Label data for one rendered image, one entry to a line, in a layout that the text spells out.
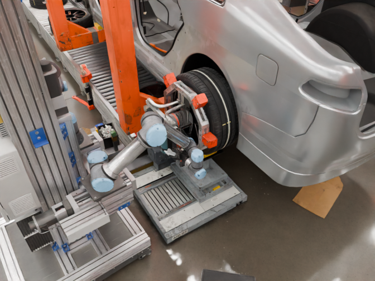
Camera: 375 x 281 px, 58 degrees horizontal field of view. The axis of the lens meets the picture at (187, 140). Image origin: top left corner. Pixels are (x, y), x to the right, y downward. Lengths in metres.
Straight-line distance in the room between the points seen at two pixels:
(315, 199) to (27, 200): 2.37
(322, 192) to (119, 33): 2.26
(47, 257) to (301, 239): 1.97
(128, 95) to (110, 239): 1.13
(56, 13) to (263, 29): 2.95
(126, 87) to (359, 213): 2.27
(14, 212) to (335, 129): 1.86
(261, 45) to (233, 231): 1.59
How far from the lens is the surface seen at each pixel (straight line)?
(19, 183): 2.12
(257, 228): 3.01
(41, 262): 2.74
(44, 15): 6.69
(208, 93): 2.39
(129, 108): 2.87
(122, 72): 2.68
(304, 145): 2.03
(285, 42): 1.92
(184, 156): 2.24
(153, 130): 1.79
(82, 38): 4.64
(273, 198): 3.24
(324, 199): 3.37
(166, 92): 2.69
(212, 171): 3.07
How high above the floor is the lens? 2.41
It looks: 40 degrees down
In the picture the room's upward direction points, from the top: straight up
